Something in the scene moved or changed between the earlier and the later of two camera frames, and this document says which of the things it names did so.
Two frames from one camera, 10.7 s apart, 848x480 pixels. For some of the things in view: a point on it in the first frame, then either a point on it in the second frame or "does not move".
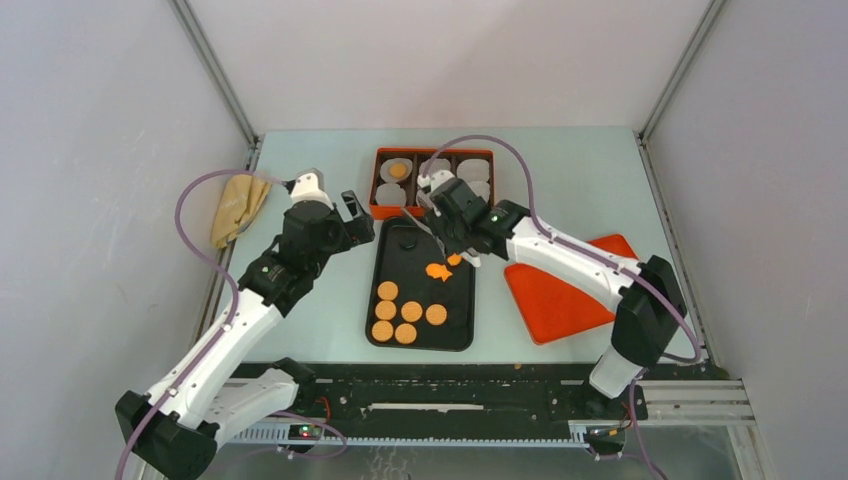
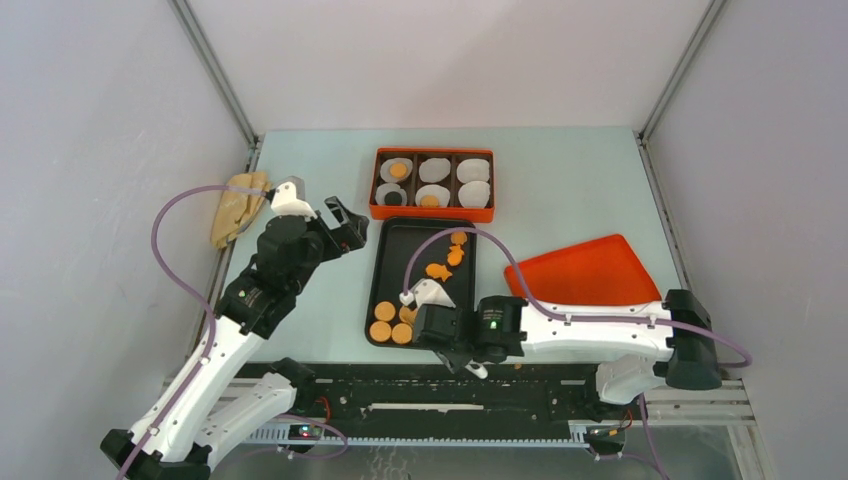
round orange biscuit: [411, 311] does not move
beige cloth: [236, 205] does not move
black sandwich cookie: [408, 241] → [393, 198]
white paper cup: [473, 170] does not move
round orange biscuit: [397, 170] does not move
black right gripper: [434, 222] → [455, 363]
